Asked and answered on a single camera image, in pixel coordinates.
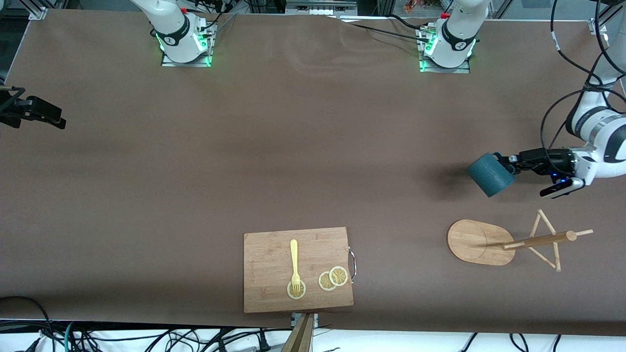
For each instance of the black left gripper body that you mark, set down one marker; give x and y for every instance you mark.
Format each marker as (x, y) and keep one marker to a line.
(547, 160)

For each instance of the teal mug yellow inside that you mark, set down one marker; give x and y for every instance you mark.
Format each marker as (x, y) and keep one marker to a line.
(489, 176)

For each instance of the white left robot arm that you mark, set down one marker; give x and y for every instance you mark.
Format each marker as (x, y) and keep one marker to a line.
(459, 34)

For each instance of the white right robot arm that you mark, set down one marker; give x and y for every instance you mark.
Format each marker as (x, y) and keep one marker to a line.
(171, 29)

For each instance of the wooden cup rack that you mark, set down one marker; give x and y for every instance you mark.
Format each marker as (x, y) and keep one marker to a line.
(474, 242)

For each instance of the colourful small items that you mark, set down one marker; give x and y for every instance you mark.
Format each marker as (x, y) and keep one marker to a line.
(413, 6)

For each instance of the lemon slice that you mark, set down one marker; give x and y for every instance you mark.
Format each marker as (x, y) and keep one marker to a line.
(338, 276)
(301, 293)

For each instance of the yellow plastic fork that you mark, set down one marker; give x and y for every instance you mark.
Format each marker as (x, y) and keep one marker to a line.
(294, 254)

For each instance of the wooden cutting board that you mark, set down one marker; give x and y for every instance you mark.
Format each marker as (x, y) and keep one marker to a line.
(269, 264)

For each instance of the aluminium corner post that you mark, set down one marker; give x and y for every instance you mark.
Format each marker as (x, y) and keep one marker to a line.
(597, 27)
(38, 13)

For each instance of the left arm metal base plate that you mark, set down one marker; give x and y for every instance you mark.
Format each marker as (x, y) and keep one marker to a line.
(445, 70)

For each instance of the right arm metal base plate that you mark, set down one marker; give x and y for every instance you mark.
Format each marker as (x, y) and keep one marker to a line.
(186, 64)

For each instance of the aluminium frame structure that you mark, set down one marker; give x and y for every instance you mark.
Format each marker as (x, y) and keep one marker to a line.
(320, 9)

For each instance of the small metal bracket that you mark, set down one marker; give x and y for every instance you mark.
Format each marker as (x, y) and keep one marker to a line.
(295, 318)

